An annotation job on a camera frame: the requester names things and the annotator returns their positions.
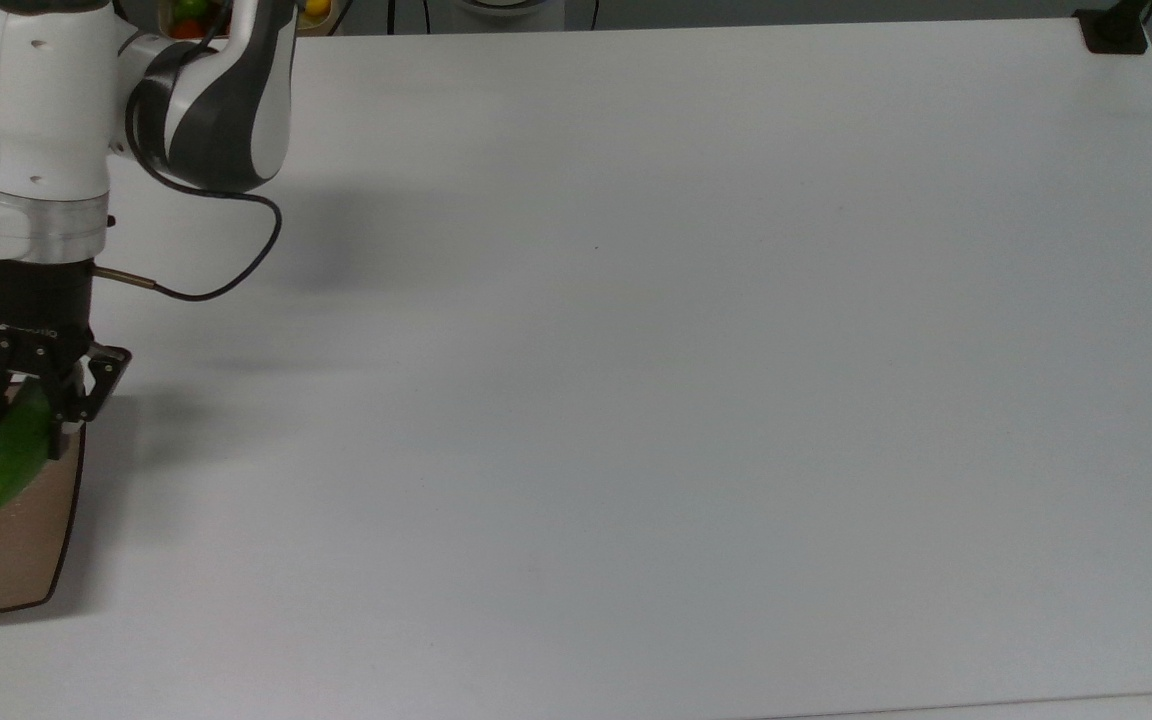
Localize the green cucumber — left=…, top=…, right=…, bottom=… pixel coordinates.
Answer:
left=0, top=384, right=56, bottom=518

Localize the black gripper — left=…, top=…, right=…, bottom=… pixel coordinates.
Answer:
left=0, top=258, right=133, bottom=461

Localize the bowl of toy fruit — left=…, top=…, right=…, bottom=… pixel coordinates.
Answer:
left=158, top=0, right=357, bottom=40

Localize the black camera pole with base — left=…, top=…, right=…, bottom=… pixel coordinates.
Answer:
left=1075, top=0, right=1152, bottom=55

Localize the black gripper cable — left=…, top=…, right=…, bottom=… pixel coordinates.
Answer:
left=94, top=60, right=285, bottom=303

